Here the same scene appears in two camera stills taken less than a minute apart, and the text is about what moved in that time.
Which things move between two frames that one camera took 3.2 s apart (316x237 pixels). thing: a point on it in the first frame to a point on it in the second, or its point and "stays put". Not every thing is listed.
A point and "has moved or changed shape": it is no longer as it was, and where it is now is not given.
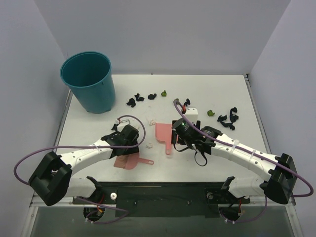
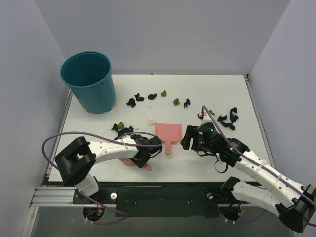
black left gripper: (127, 148) to (144, 156)
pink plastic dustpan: (164, 133) stays put
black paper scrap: (187, 102) stays put
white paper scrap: (152, 122) stays put
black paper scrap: (151, 96) stays put
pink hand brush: (131, 161) has moved or changed shape
